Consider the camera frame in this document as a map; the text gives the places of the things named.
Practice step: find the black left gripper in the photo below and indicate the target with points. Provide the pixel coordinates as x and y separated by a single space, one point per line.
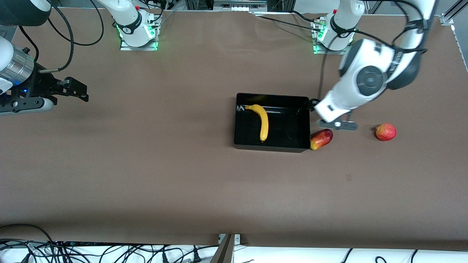
312 103

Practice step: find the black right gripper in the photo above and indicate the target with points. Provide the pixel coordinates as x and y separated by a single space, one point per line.
39 84

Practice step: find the black plastic rectangular box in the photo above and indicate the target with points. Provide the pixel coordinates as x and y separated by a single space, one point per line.
289 128

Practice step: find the yellow banana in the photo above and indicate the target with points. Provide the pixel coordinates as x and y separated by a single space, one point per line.
264 124

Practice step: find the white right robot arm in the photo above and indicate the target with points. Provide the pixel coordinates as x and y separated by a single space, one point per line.
128 18

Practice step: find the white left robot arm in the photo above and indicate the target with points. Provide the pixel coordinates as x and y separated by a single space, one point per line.
354 62

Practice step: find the red yellow mango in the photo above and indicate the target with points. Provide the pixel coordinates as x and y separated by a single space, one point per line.
321 138

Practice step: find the red apple right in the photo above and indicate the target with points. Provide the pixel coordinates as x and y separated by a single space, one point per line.
385 132

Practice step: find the brown table cover mat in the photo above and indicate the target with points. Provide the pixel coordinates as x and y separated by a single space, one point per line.
146 164

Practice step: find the silver electronics unit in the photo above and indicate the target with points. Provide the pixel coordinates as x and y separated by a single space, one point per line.
239 4

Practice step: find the aluminium profile bar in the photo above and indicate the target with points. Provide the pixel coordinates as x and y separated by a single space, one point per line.
223 252

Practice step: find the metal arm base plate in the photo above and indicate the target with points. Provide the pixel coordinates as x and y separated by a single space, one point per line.
126 47
321 52

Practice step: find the small metal mounting bracket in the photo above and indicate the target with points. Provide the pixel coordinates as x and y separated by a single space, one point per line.
237 239

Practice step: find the metal corner bracket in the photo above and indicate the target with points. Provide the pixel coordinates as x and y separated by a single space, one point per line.
446 20

